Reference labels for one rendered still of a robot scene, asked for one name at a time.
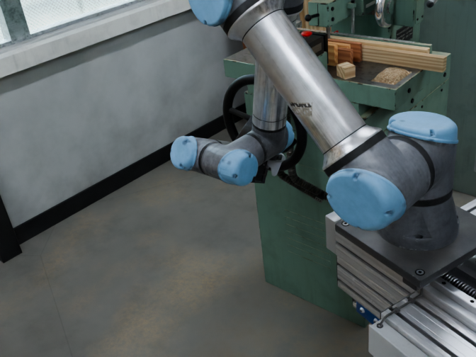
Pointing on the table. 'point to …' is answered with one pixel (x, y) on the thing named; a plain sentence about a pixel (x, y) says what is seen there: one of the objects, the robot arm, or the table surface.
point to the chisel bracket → (328, 12)
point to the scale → (358, 35)
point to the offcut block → (346, 70)
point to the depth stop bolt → (352, 13)
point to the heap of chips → (391, 76)
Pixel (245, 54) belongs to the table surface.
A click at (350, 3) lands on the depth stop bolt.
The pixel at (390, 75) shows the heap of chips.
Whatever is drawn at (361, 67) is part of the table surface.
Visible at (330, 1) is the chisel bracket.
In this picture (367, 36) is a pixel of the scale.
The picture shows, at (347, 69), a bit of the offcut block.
